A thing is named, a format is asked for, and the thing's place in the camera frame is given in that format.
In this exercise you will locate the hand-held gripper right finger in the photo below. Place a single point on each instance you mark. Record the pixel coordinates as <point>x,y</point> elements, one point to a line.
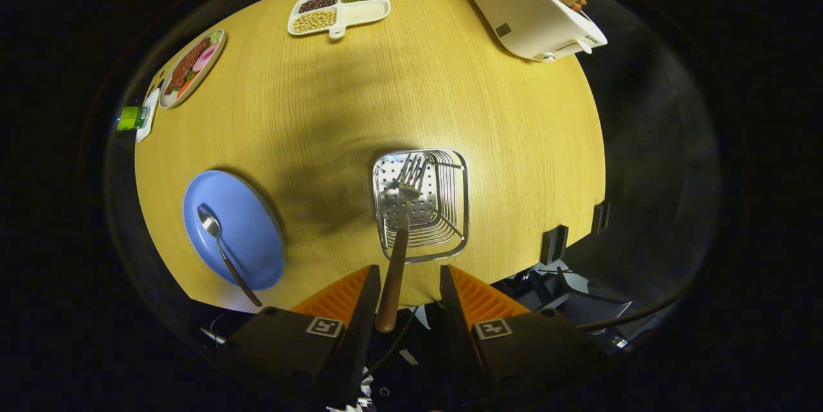
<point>453,328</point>

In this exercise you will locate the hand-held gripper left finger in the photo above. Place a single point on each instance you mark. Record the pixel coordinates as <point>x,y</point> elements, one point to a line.
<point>360,335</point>

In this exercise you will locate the metal spoon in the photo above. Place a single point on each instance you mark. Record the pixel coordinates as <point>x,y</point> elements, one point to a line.
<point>209,220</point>

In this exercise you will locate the black table clamp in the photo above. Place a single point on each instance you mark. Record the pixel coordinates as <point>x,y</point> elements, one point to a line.
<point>600,218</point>
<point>554,245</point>

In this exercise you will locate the blue plate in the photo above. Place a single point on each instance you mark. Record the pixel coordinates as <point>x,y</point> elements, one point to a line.
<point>251,232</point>

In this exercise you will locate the white square coaster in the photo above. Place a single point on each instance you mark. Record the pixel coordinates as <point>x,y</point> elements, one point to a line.
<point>149,116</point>

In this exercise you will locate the green label drink bottle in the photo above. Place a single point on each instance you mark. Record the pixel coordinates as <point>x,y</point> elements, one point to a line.
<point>132,118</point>

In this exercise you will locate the plate of toy food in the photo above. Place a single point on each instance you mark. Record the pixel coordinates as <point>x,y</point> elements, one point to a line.
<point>186,71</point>

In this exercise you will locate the white divided bean dish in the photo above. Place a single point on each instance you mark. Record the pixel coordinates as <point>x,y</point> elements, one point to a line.
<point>360,12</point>

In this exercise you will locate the white toaster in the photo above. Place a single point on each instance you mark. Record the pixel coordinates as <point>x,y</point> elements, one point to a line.
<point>527,13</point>

